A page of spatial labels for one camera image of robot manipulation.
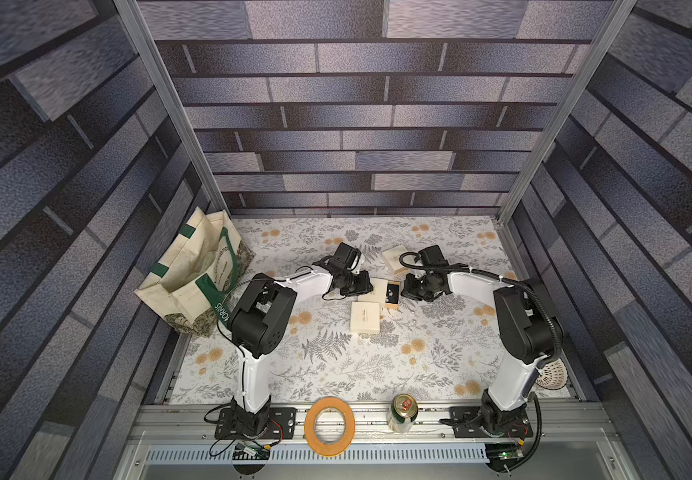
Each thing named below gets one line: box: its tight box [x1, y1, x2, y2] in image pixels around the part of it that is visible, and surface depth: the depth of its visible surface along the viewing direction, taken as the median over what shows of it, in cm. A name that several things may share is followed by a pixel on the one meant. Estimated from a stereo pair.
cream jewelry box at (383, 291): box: [358, 277, 400, 309], surface depth 97 cm
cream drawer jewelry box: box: [350, 302, 381, 333], surface depth 91 cm
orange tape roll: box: [304, 397, 356, 457], surface depth 73 cm
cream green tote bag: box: [134, 206, 255, 337], surface depth 87 cm
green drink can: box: [388, 393, 419, 433], surface depth 68 cm
